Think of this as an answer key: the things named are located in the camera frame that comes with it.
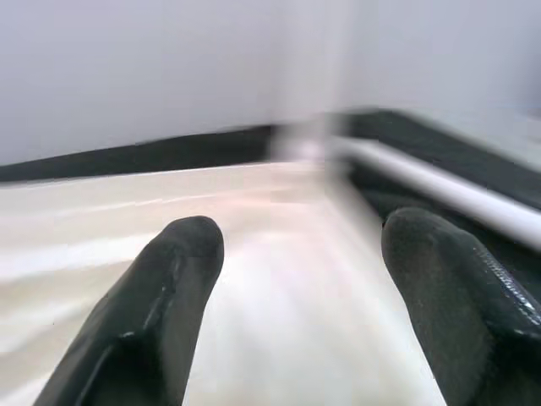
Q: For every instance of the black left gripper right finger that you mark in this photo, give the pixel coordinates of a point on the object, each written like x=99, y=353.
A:
x=465, y=313

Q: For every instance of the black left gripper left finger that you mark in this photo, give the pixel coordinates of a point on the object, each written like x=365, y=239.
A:
x=152, y=321

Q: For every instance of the white plastic table top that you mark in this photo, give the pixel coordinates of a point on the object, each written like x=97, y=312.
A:
x=84, y=220

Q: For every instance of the white plastic table leg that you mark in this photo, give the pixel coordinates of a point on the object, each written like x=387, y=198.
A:
x=444, y=186

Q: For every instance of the black table cover cloth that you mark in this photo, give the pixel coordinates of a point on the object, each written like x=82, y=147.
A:
x=444, y=144

